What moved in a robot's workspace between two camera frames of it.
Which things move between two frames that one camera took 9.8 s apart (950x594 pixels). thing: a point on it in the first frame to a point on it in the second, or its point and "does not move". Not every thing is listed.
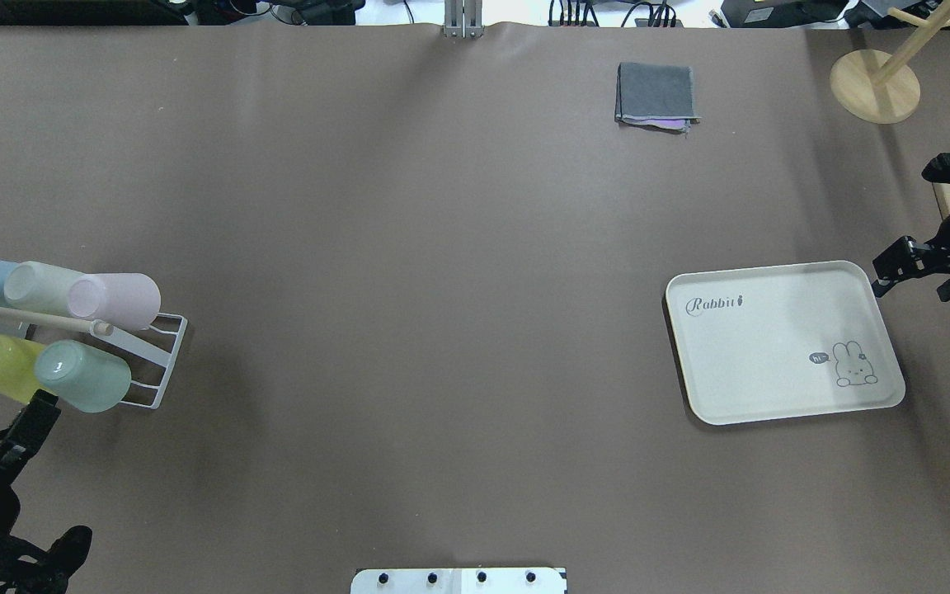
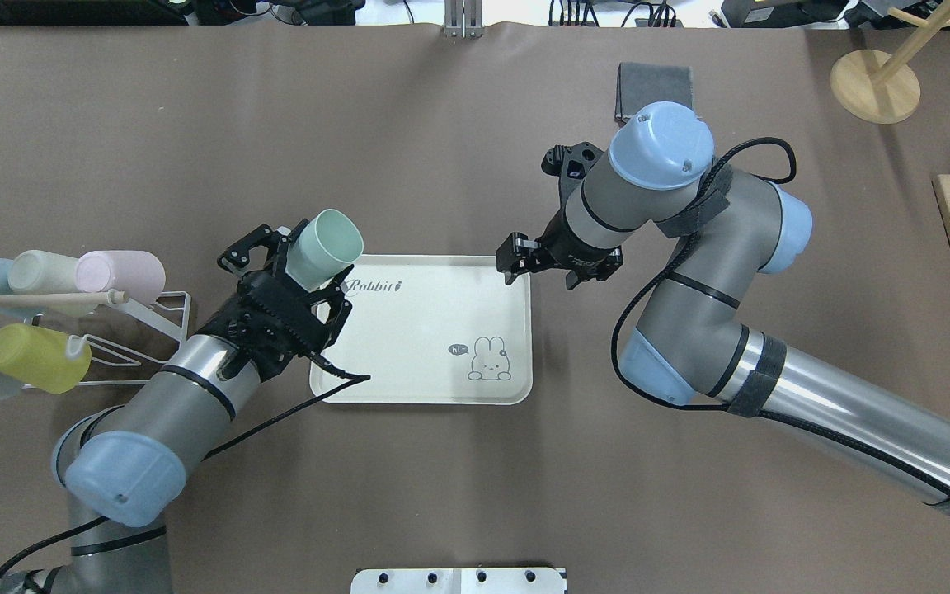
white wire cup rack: [99, 326] to [141, 304]
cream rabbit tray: [783, 341] to [429, 330]
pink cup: [129, 300] to [138, 274]
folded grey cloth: [655, 96] does not move
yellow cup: [5, 365] to [38, 357]
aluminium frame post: [463, 19] does not move
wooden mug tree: [881, 88] does not move
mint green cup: [82, 375] to [323, 247]
